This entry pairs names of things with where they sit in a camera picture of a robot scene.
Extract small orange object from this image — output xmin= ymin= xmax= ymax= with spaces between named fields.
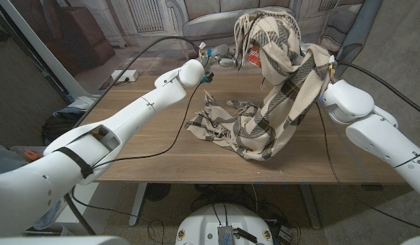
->
xmin=22 ymin=150 xmax=43 ymax=162

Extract white table leg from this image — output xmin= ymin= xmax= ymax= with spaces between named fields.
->
xmin=128 ymin=182 xmax=148 ymax=227

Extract white leaning board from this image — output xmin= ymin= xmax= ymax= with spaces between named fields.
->
xmin=0 ymin=0 xmax=101 ymax=99

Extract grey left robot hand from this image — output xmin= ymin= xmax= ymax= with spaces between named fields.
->
xmin=199 ymin=43 xmax=240 ymax=75

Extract grey blue rolled sheet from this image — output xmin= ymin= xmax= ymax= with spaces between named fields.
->
xmin=332 ymin=0 xmax=383 ymax=76

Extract cream plaid fringed scarf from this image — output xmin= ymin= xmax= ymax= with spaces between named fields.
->
xmin=184 ymin=9 xmax=333 ymax=161

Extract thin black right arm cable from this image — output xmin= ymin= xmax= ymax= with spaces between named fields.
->
xmin=314 ymin=101 xmax=420 ymax=231

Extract printed living room backdrop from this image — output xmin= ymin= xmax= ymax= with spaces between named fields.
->
xmin=8 ymin=0 xmax=367 ymax=98

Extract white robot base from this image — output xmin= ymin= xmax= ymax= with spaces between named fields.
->
xmin=175 ymin=203 xmax=274 ymax=245

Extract grey floor box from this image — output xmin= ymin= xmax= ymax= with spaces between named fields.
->
xmin=278 ymin=225 xmax=293 ymax=243

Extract black connector block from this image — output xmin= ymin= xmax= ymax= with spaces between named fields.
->
xmin=235 ymin=227 xmax=258 ymax=244

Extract grey finned electronics box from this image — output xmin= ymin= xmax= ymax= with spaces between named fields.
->
xmin=217 ymin=225 xmax=235 ymax=245

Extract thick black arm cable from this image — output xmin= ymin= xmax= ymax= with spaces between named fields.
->
xmin=73 ymin=35 xmax=202 ymax=129
xmin=337 ymin=62 xmax=420 ymax=118

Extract grey table leg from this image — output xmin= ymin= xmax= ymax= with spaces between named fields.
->
xmin=300 ymin=183 xmax=322 ymax=231

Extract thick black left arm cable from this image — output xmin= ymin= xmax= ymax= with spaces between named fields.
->
xmin=73 ymin=35 xmax=202 ymax=129

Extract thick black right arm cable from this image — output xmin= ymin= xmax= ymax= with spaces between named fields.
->
xmin=337 ymin=62 xmax=420 ymax=118

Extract white power strip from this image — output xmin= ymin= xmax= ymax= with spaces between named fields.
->
xmin=110 ymin=69 xmax=140 ymax=83

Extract black round floor fan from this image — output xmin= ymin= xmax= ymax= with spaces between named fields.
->
xmin=144 ymin=182 xmax=172 ymax=201

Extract black bag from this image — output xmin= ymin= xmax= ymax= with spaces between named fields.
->
xmin=42 ymin=111 xmax=86 ymax=144

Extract red white soup can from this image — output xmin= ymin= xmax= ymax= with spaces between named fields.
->
xmin=246 ymin=44 xmax=263 ymax=67

